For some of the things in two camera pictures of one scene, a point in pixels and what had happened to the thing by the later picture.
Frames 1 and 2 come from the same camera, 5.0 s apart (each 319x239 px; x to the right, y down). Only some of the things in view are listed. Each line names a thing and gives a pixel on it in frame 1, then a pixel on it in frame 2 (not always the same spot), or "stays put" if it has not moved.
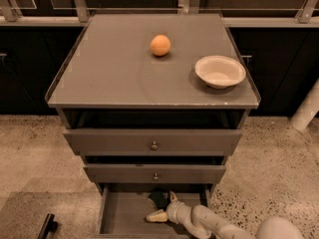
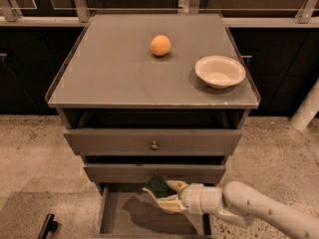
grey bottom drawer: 123,209 stays put
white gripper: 174,211 to 191,199
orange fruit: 159,45 stays put
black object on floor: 50,226 stays put
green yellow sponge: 159,199 to 159,187
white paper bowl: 220,72 stays put
